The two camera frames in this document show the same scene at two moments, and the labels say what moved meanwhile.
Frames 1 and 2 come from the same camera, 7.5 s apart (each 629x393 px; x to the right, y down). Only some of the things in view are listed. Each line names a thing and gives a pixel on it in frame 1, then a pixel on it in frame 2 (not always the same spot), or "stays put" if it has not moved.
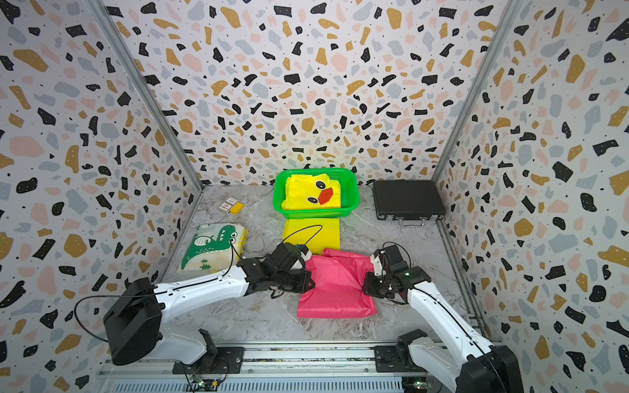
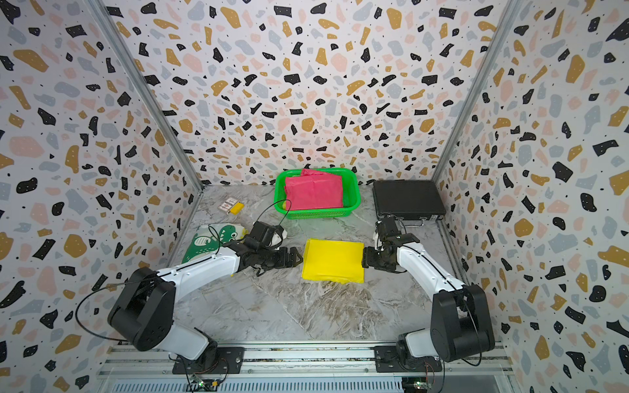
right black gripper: [367, 286] to [367, 259]
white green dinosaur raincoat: [214, 247] stays put
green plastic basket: [349, 182] stays put
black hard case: [410, 201] stays put
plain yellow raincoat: [316, 233] to [338, 261]
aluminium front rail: [330, 367] stays put
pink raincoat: [338, 278] to [314, 189]
